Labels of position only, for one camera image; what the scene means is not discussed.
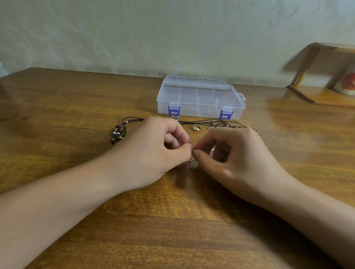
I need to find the person's right hand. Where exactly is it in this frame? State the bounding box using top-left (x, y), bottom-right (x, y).
top-left (192, 127), bottom-right (300, 210)

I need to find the person's left hand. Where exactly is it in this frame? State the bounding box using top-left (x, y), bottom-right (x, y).
top-left (99, 116), bottom-right (193, 195)

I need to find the wooden shelf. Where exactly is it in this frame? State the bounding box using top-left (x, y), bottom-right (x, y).
top-left (286, 42), bottom-right (355, 108)

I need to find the person's right forearm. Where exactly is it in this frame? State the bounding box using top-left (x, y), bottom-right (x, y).
top-left (266, 182), bottom-right (355, 269)

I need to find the person's left forearm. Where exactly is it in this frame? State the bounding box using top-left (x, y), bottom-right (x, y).
top-left (0, 161), bottom-right (128, 269)

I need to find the white printed mug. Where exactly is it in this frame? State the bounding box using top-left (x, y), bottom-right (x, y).
top-left (333, 64), bottom-right (355, 96)

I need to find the clear plastic organizer box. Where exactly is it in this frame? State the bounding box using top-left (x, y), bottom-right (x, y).
top-left (156, 75), bottom-right (247, 120)

